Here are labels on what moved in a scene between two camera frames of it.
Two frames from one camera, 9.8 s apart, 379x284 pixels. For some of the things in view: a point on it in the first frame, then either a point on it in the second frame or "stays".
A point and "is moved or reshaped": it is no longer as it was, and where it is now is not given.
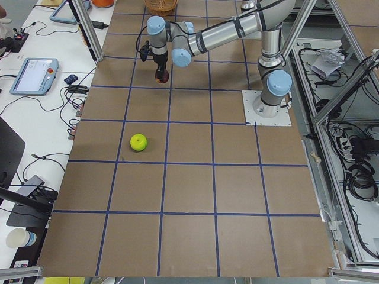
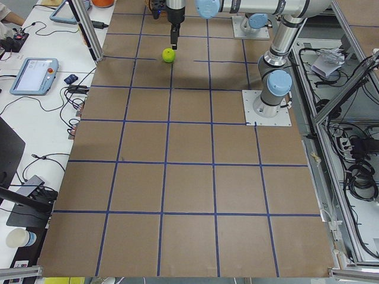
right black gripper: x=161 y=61 → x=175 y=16
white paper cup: x=19 y=238 stays
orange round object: x=102 y=3 stays
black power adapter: x=70 y=79 stays
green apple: x=138 y=142 is moved or reshaped
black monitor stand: x=31 y=206 stays
